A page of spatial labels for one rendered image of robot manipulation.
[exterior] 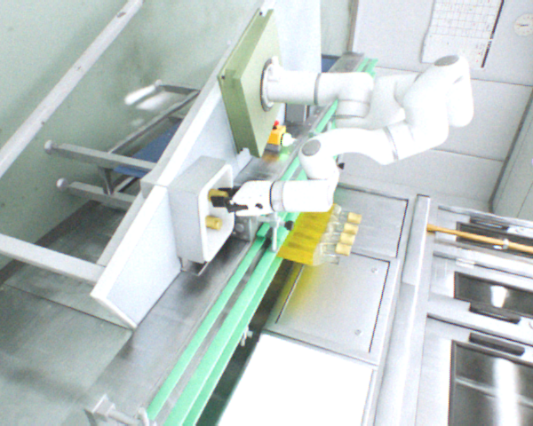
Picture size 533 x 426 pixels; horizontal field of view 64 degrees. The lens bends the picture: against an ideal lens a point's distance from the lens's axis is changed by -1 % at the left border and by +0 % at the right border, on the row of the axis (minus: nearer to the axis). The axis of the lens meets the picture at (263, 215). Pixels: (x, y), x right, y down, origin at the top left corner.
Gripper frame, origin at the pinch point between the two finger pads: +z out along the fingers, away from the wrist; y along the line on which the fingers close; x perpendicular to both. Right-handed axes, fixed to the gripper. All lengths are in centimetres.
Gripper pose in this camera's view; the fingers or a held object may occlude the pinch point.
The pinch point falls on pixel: (222, 197)
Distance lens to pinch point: 110.7
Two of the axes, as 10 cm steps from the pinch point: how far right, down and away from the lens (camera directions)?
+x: -2.3, -8.4, -4.9
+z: -9.1, -0.1, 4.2
